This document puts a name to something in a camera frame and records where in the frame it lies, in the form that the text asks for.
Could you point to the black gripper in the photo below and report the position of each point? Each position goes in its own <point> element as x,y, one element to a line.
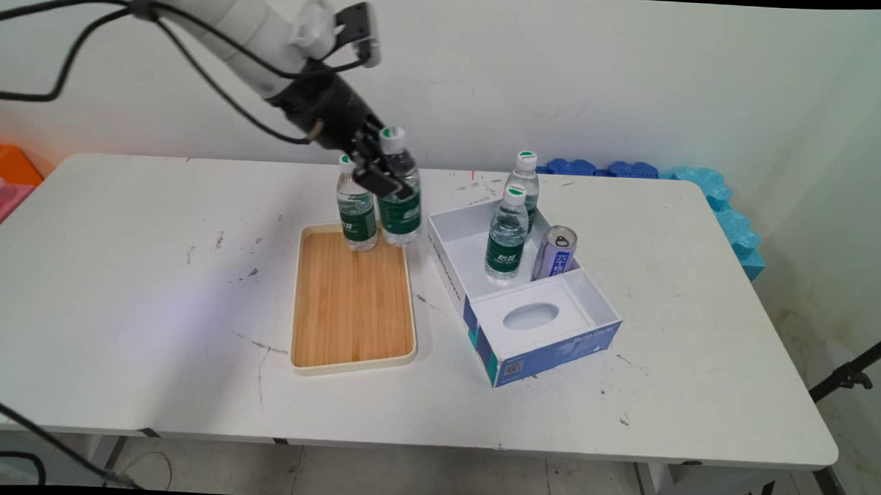
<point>328,108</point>

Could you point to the green label water bottle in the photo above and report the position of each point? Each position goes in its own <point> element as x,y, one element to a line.
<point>357,215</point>
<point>401,213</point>
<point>506,242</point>
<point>525,179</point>

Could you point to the white open cardboard box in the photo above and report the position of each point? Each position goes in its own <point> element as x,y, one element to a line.
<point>462,263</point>

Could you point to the wooden tray with cream rim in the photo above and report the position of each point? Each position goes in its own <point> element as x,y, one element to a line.
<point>354,303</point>

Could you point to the dark blue foam mat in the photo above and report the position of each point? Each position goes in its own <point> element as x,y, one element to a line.
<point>632,169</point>
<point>571,166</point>

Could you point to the silver blue drink can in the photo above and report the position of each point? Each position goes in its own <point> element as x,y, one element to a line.
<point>555,253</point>

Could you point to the blue white tissue box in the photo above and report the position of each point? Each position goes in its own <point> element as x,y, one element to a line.
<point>547,332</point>

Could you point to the orange box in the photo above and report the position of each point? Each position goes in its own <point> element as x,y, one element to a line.
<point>14,167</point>

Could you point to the light blue foam mat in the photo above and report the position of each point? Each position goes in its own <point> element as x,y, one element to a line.
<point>734,221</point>

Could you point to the black tripod leg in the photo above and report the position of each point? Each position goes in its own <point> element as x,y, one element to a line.
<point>846,375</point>

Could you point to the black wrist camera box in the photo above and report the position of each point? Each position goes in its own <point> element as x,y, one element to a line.
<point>360,28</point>

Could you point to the white table leg frame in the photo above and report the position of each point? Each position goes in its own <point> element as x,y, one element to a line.
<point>696,487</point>

